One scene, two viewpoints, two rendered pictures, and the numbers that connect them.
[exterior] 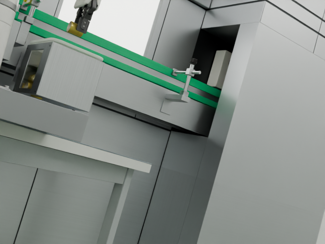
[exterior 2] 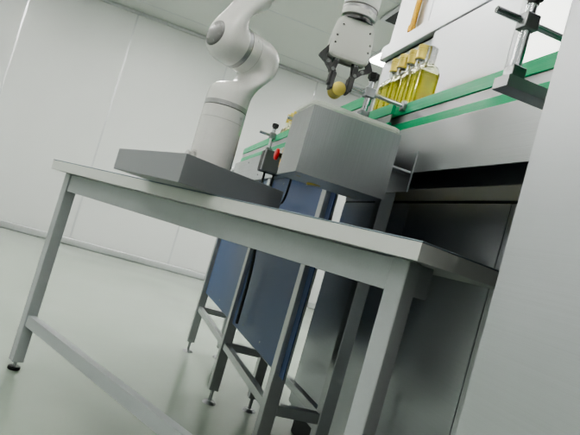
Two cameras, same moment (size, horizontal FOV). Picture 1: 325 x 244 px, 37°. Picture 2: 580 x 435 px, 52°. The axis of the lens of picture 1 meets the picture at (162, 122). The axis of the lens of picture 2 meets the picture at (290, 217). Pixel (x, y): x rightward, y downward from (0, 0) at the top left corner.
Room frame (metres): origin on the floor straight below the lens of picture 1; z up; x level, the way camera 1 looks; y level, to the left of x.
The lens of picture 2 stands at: (1.86, -1.01, 0.68)
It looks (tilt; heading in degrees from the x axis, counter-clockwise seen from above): 3 degrees up; 108
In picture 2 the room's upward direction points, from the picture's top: 16 degrees clockwise
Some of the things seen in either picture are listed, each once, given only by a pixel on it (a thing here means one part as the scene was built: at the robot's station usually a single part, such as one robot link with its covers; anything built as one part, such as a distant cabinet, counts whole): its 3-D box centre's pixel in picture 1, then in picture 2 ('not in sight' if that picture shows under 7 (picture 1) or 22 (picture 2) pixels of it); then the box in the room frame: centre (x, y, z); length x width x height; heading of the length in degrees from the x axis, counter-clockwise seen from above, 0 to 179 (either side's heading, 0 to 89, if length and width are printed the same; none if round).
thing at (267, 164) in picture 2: not in sight; (271, 163); (1.04, 1.05, 0.96); 0.08 x 0.08 x 0.08; 34
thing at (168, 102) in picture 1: (182, 86); (531, 62); (1.85, -0.04, 1.07); 0.17 x 0.05 x 0.23; 34
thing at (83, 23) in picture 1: (85, 21); (328, 73); (1.41, 0.30, 1.10); 0.03 x 0.03 x 0.07; 30
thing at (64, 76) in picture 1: (53, 77); (347, 159); (1.50, 0.36, 0.92); 0.27 x 0.17 x 0.15; 34
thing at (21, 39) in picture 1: (19, 34); not in sight; (1.51, 0.51, 1.02); 0.09 x 0.04 x 0.07; 34
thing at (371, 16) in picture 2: not in sight; (359, 15); (1.45, 0.32, 1.25); 0.09 x 0.08 x 0.03; 30
